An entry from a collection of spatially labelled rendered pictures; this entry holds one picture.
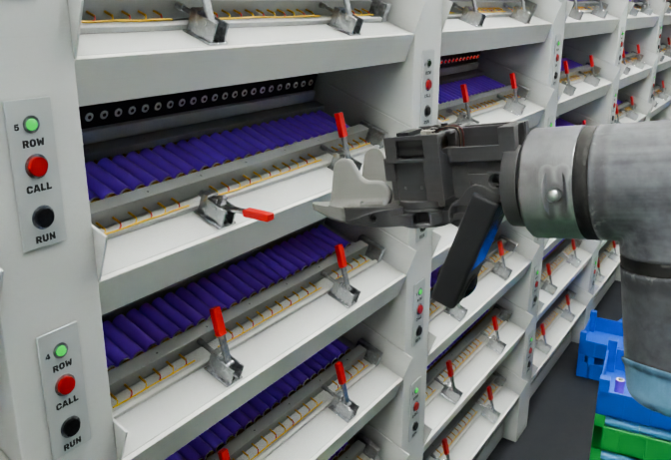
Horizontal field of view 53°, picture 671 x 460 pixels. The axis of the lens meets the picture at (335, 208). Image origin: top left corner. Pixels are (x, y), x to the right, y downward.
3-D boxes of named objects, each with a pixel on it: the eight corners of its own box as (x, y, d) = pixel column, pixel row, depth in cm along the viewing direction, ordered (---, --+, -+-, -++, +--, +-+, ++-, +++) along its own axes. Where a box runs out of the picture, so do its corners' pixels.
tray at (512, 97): (537, 125, 168) (562, 72, 161) (426, 173, 120) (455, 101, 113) (467, 91, 176) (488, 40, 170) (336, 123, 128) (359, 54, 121)
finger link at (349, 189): (308, 158, 66) (394, 152, 62) (317, 217, 68) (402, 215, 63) (292, 164, 64) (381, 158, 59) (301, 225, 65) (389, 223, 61)
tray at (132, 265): (401, 185, 112) (421, 133, 108) (92, 320, 64) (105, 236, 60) (309, 131, 120) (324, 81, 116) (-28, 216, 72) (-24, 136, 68)
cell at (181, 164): (161, 156, 86) (197, 180, 83) (150, 159, 84) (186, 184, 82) (163, 144, 85) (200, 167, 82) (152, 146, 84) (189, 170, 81)
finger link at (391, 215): (358, 197, 65) (444, 194, 61) (360, 215, 66) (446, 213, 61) (336, 209, 61) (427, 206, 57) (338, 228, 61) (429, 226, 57)
